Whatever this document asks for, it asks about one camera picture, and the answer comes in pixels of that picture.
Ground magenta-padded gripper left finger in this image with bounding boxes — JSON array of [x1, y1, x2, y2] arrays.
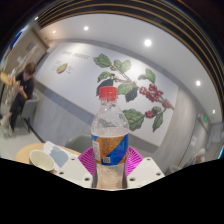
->
[[54, 147, 98, 189]]

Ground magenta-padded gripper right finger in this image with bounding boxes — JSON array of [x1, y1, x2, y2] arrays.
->
[[125, 146, 166, 189]]

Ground white and blue paper sheet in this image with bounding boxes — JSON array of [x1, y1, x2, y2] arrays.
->
[[40, 140, 81, 170]]

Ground coffee plant wall mural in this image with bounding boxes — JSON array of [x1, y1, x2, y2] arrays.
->
[[34, 41, 180, 147]]

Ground dark cup with white inside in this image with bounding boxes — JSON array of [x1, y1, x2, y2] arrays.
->
[[28, 149, 56, 173]]

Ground small round wooden side table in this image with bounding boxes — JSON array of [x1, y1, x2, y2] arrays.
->
[[0, 71, 15, 88]]

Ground clear bottle with red cap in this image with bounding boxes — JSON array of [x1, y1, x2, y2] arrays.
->
[[90, 85, 131, 191]]

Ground round ceiling lights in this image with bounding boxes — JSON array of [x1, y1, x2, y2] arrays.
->
[[32, 14, 218, 115]]

